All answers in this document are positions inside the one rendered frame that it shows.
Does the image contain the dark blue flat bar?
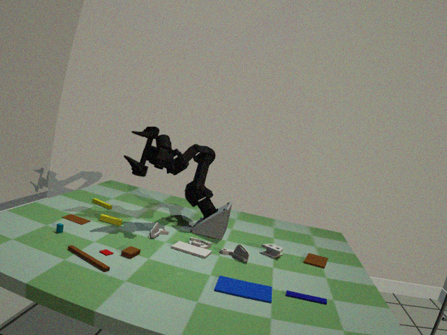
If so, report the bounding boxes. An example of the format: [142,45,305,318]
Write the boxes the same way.
[286,290,327,305]

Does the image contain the small teal block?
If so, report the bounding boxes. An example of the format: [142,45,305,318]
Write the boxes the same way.
[56,223,64,233]

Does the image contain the brown long bar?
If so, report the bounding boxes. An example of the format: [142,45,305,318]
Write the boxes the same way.
[68,245,110,271]

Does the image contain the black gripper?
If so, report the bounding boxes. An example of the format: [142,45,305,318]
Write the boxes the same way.
[124,126,159,177]

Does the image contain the blue flat rectangular plate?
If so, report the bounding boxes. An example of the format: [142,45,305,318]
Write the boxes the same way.
[214,275,272,303]

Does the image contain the yellow rectangular bar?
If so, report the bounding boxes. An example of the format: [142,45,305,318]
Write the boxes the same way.
[100,214,122,226]
[93,198,112,209]

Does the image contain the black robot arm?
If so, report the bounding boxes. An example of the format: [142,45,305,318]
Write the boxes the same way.
[149,135,218,219]

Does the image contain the brown block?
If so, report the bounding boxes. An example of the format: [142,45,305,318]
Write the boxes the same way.
[121,246,140,259]

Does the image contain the red flat tile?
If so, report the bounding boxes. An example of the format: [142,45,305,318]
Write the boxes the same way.
[100,249,113,255]

